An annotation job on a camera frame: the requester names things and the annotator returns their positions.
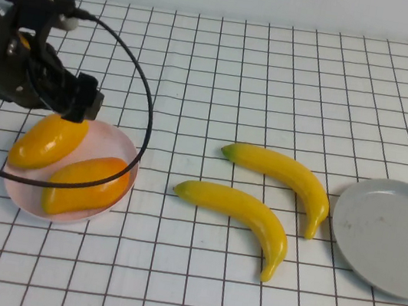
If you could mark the white grid tablecloth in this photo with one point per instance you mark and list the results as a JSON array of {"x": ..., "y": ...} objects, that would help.
[{"x": 278, "y": 75}]

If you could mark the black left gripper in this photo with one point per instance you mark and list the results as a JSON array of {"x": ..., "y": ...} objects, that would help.
[{"x": 25, "y": 82}]

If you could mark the pink round plate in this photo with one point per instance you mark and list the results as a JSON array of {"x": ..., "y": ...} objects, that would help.
[{"x": 113, "y": 138}]

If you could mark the grey round plate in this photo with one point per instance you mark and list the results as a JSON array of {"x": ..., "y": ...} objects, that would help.
[{"x": 388, "y": 236}]

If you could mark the yellow plastic banana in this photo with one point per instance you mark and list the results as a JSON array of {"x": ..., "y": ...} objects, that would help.
[
  {"x": 290, "y": 172},
  {"x": 241, "y": 209}
]

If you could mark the orange yellow mango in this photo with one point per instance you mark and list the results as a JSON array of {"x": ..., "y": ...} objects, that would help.
[{"x": 42, "y": 147}]

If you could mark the orange mango with green tip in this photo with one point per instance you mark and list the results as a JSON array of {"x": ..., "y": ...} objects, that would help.
[{"x": 80, "y": 201}]

